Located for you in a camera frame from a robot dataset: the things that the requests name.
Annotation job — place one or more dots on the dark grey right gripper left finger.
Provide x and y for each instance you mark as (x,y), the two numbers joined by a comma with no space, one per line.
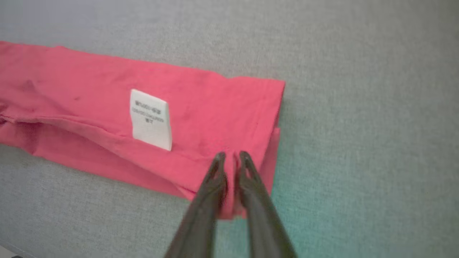
(204,208)

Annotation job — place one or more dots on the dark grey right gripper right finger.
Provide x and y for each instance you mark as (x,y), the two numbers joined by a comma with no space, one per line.
(261,215)

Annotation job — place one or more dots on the red white basketball jersey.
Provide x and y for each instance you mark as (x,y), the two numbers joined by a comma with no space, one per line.
(89,93)

